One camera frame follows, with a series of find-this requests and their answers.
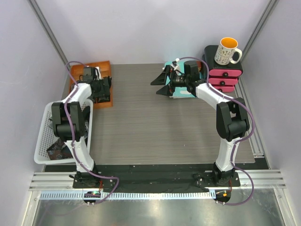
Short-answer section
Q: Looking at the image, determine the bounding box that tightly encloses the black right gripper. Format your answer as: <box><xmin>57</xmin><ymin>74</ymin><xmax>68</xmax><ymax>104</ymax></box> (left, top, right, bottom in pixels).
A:
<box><xmin>150</xmin><ymin>65</ymin><xmax>189</xmax><ymax>97</ymax></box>

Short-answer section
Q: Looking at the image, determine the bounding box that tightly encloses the dark floral patterned tie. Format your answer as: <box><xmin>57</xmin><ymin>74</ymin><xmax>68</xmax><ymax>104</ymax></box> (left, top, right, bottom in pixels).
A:
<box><xmin>94</xmin><ymin>90</ymin><xmax>111</xmax><ymax>103</ymax></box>

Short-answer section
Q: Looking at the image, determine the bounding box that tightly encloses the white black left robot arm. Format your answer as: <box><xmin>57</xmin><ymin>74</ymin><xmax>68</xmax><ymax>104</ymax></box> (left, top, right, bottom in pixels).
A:
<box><xmin>51</xmin><ymin>66</ymin><xmax>111</xmax><ymax>188</ymax></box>

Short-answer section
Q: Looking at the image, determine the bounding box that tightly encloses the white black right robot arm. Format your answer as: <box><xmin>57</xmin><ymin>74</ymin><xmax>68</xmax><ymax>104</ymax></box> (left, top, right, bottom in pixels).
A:
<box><xmin>151</xmin><ymin>61</ymin><xmax>250</xmax><ymax>186</ymax></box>

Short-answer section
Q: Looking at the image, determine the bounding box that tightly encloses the teal booklet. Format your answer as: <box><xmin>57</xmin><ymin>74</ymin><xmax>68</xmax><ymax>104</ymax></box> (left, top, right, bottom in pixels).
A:
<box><xmin>171</xmin><ymin>61</ymin><xmax>204</xmax><ymax>98</ymax></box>

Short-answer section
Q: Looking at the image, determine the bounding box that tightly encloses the orange wooden compartment tray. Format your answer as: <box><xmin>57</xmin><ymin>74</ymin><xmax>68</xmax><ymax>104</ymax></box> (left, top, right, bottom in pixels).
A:
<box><xmin>70</xmin><ymin>61</ymin><xmax>113</xmax><ymax>109</ymax></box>

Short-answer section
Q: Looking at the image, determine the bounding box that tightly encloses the black tie in basket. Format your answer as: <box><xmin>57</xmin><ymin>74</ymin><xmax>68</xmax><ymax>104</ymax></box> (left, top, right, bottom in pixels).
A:
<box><xmin>82</xmin><ymin>106</ymin><xmax>91</xmax><ymax>132</ymax></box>

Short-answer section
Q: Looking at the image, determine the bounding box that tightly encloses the black pink drawer organizer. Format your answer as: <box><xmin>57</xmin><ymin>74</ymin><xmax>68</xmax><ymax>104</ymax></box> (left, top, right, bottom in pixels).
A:
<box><xmin>202</xmin><ymin>45</ymin><xmax>243</xmax><ymax>93</ymax></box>

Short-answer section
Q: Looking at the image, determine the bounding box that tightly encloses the white plastic basket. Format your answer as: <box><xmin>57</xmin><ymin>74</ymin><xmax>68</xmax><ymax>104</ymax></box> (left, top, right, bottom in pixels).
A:
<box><xmin>34</xmin><ymin>99</ymin><xmax>94</xmax><ymax>170</ymax></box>

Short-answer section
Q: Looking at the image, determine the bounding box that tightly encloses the red patterned tie in basket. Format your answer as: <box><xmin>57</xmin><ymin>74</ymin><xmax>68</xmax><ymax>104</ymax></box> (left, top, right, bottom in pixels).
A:
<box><xmin>47</xmin><ymin>138</ymin><xmax>72</xmax><ymax>160</ymax></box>

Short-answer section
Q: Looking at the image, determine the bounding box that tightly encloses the floral mug orange inside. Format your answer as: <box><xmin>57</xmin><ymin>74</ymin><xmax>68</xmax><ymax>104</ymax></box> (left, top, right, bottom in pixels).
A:
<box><xmin>214</xmin><ymin>37</ymin><xmax>243</xmax><ymax>65</ymax></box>

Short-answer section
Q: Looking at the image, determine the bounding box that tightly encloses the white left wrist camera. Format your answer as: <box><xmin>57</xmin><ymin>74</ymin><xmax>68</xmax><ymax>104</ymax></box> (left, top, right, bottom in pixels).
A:
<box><xmin>95</xmin><ymin>66</ymin><xmax>102</xmax><ymax>80</ymax></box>

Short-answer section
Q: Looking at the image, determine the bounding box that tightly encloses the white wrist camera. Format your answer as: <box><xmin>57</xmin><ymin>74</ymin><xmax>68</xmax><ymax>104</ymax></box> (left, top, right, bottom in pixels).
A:
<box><xmin>95</xmin><ymin>66</ymin><xmax>102</xmax><ymax>80</ymax></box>
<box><xmin>170</xmin><ymin>58</ymin><xmax>181</xmax><ymax>71</ymax></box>

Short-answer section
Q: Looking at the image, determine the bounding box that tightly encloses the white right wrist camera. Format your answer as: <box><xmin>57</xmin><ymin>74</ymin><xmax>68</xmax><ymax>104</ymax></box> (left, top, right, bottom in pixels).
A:
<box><xmin>170</xmin><ymin>58</ymin><xmax>181</xmax><ymax>71</ymax></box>

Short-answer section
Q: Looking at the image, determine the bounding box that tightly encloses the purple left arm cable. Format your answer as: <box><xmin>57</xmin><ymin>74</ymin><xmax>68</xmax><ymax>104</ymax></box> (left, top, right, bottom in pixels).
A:
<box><xmin>63</xmin><ymin>61</ymin><xmax>119</xmax><ymax>208</ymax></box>

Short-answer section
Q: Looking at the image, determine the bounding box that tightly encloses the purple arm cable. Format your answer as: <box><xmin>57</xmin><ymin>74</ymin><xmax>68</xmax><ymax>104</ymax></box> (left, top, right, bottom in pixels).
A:
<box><xmin>63</xmin><ymin>61</ymin><xmax>119</xmax><ymax>208</ymax></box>
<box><xmin>177</xmin><ymin>56</ymin><xmax>256</xmax><ymax>207</ymax></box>

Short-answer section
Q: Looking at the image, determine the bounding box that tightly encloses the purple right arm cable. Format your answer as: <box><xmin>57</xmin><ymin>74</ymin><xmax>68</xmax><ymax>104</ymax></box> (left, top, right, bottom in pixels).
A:
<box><xmin>177</xmin><ymin>56</ymin><xmax>256</xmax><ymax>207</ymax></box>

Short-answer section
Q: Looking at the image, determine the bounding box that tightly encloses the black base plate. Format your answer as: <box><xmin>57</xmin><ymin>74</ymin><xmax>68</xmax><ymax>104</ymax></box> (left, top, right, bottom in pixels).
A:
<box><xmin>69</xmin><ymin>164</ymin><xmax>241</xmax><ymax>193</ymax></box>

